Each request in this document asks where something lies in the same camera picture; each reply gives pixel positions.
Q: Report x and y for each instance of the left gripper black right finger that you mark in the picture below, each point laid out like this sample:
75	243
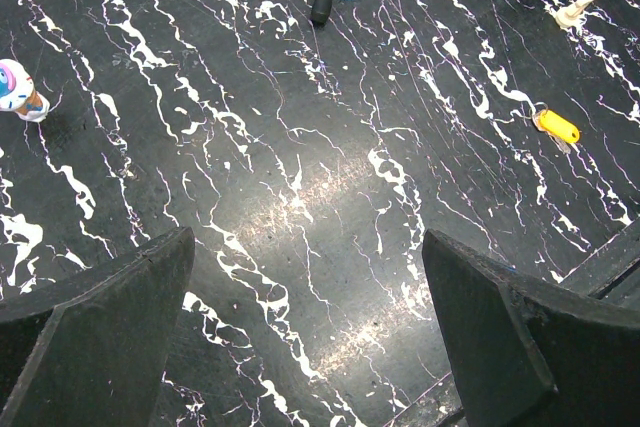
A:
530	342

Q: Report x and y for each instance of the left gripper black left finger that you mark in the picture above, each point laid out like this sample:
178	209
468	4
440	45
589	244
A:
91	349

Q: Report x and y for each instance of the yellow tagged key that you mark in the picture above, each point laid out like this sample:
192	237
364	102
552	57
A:
561	131

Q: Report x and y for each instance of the beige plastic peg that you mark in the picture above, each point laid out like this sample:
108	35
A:
569	16

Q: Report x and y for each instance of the black base frame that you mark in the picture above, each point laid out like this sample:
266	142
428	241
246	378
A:
525	347

